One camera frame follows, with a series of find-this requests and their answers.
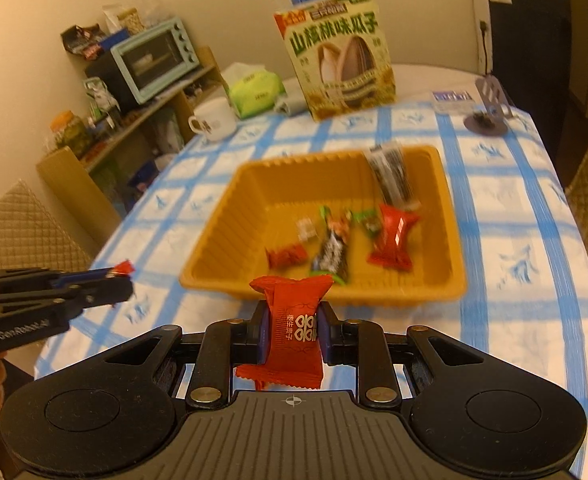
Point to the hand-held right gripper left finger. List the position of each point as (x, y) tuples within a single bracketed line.
[(262, 332)]

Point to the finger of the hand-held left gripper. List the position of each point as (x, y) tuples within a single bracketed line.
[(86, 276), (103, 291)]

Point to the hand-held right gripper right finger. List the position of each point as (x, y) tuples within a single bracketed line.
[(325, 332)]

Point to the small red candy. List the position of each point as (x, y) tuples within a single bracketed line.
[(294, 327), (286, 256), (122, 267)]

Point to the small white candy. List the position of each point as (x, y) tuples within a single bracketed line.
[(307, 230)]

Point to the large red snack packet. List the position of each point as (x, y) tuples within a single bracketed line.
[(393, 236)]

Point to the orange plastic tray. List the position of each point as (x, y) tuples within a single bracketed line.
[(254, 210)]

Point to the black long snack packet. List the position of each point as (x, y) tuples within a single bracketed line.
[(391, 175)]

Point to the dark wrapped candy bar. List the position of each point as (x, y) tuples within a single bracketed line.
[(331, 252)]

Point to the wooden shelf unit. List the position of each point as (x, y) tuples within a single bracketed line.
[(73, 185)]

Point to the green wrapped candy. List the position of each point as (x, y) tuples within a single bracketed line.
[(369, 222)]

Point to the jar with green contents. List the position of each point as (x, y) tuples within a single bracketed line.
[(71, 135)]

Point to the black appliance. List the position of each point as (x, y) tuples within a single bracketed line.
[(101, 80)]

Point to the white printed mug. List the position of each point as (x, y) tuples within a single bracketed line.
[(216, 120)]

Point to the blue checked tablecloth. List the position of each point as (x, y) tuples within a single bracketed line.
[(514, 240)]

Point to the mint green toaster oven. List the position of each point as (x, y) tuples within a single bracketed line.
[(156, 60)]

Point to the grey crumpled cloth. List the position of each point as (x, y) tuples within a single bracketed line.
[(290, 104)]

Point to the dark snack bags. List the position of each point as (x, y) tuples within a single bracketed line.
[(83, 40)]

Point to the green tissue pack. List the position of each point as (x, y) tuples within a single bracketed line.
[(254, 91)]

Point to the clear bag of nuts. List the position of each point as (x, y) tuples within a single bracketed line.
[(123, 20)]

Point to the blue white packet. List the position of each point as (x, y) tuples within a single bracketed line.
[(453, 99)]

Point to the green sunflower seed bag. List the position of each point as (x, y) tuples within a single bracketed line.
[(339, 60)]

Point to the grey phone stand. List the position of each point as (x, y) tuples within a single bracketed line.
[(491, 105)]

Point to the black cabinet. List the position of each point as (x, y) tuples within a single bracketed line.
[(529, 40)]

